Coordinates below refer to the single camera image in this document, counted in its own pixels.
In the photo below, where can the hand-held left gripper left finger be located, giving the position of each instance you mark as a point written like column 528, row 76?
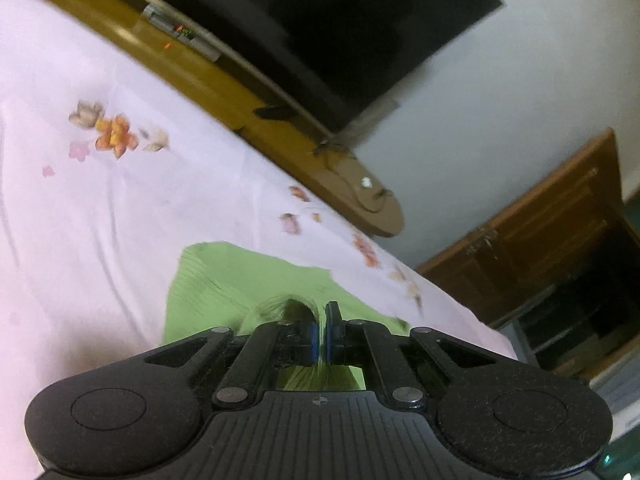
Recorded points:
column 310, row 342

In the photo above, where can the silver set-top box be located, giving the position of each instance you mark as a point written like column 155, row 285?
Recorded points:
column 167, row 24

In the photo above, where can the wooden television stand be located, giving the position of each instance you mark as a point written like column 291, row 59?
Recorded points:
column 210, row 75

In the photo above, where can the black curved television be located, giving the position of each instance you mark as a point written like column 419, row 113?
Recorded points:
column 350, row 25

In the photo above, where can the pink floral bed sheet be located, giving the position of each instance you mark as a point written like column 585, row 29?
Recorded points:
column 100, row 200

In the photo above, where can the brown wooden door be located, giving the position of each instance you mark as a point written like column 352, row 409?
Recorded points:
column 540, row 225

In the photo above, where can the green ribbed sweater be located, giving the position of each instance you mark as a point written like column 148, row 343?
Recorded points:
column 215, row 285

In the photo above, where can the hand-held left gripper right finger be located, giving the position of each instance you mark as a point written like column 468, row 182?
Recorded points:
column 332, row 340

